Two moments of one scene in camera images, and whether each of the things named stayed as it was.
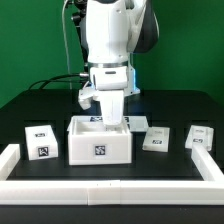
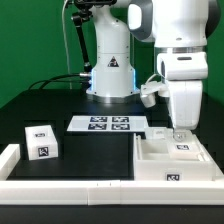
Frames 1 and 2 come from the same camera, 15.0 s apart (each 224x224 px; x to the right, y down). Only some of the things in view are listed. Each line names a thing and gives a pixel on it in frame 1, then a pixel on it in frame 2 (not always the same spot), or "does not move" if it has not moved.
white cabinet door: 199,135 to 187,150
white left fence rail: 8,160 does not move
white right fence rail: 206,164 does not move
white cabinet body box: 91,142 to 151,162
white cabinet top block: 41,142 does not move
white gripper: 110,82 to 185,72
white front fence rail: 112,192 does not move
